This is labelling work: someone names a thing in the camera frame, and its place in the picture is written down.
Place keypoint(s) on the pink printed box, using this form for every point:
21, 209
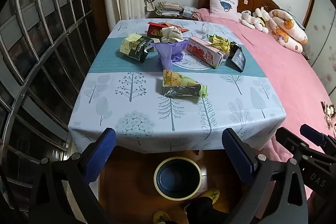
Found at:
203, 52

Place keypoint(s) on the red paper envelope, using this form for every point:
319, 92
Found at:
155, 29

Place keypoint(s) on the tree printed tablecloth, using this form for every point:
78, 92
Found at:
131, 113

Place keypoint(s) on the pink printed pillow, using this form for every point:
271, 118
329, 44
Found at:
223, 3

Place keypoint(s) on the orange patterned pillow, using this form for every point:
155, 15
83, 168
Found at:
286, 29

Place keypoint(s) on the orange red snack packet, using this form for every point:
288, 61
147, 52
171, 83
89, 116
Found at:
182, 29

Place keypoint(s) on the green yellow snack packet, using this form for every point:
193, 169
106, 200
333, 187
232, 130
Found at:
181, 85

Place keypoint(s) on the round blue bin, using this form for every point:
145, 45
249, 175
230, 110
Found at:
176, 179

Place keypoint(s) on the black yellow crumpled packet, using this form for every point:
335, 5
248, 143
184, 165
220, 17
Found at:
237, 60

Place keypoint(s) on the green cream chocolate carton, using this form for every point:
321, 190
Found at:
132, 47

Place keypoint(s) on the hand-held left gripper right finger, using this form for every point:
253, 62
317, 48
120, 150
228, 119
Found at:
239, 158

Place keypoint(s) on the small grey box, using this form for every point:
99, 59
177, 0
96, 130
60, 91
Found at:
188, 12

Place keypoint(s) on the pink bed cover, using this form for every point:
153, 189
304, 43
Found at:
288, 82

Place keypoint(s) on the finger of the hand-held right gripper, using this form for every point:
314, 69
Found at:
312, 133
287, 138

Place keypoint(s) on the yellow striped plush toy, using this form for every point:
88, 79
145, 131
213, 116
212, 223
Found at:
262, 19

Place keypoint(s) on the white paper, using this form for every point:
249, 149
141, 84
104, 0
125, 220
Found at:
172, 33

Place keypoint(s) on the white plush toy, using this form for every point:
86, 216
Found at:
248, 19

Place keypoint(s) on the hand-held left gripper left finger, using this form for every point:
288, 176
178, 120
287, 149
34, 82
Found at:
102, 158

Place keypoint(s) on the green crumpled paper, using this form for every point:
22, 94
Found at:
219, 41

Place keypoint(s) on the yellow slipper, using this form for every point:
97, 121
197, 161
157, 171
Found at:
213, 193
160, 216

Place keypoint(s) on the stack of papers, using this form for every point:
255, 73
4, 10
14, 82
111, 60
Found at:
168, 8

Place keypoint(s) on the barred window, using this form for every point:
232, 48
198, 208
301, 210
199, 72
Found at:
39, 29

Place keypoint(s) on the purple plastic bag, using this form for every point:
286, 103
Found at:
168, 54

